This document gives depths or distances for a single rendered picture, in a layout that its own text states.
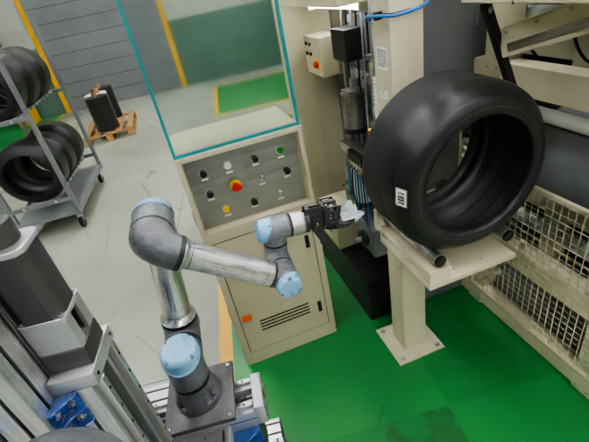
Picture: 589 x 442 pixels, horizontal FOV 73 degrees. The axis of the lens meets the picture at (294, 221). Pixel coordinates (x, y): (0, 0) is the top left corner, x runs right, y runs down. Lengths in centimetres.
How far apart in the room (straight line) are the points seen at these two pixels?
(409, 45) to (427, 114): 37
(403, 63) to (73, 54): 943
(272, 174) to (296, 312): 81
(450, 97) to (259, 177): 90
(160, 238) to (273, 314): 125
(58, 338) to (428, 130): 103
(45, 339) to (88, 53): 972
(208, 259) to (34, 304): 42
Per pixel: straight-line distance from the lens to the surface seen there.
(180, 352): 129
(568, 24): 151
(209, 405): 140
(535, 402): 228
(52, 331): 88
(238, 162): 178
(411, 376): 227
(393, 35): 152
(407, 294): 207
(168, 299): 130
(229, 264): 109
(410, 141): 123
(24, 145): 452
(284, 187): 188
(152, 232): 106
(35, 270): 82
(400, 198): 126
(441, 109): 125
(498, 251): 171
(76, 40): 1047
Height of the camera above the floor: 183
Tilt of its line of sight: 31 degrees down
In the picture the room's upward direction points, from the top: 12 degrees counter-clockwise
